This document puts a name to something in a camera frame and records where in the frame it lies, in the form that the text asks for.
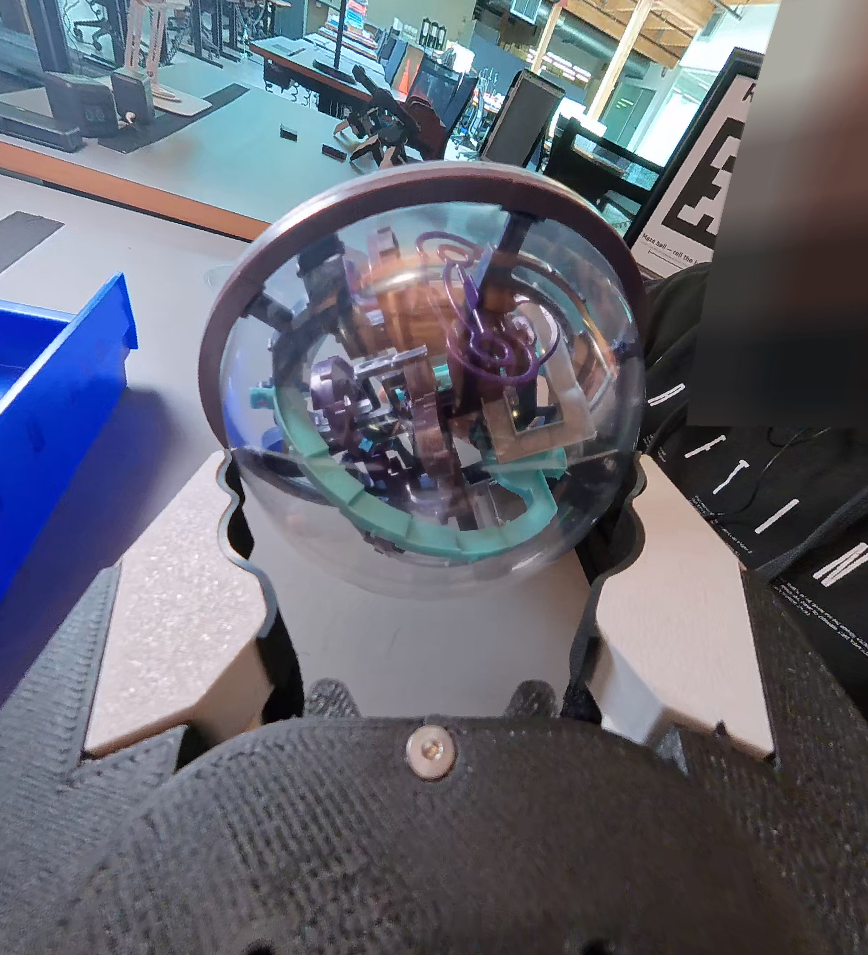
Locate small dark toy robot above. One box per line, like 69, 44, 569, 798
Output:
333, 66, 423, 169

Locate black framed marker screen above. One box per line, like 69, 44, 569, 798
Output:
624, 48, 771, 281

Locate black chair with red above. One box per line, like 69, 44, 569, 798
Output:
402, 54, 480, 161

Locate black desk mat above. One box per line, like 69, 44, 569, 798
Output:
98, 82, 252, 155

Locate blue plastic bin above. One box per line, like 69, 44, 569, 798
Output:
0, 272, 138, 672

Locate orange-edged desk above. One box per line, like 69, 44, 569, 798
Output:
0, 45, 435, 241

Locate clear maze ball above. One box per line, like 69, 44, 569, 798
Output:
198, 160, 647, 598

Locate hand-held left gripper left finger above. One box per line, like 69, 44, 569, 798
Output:
82, 450, 282, 758

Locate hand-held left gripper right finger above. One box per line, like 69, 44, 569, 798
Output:
562, 454, 777, 762

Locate black flat case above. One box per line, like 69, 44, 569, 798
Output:
0, 93, 84, 154

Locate black battery charger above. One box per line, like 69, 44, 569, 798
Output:
111, 71, 157, 128
46, 71, 117, 139

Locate black monitor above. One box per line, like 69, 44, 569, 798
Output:
479, 69, 565, 169

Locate wooden phone stand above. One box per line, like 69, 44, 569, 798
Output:
122, 0, 214, 118

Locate person's black hoodie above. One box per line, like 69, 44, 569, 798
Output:
613, 261, 868, 717

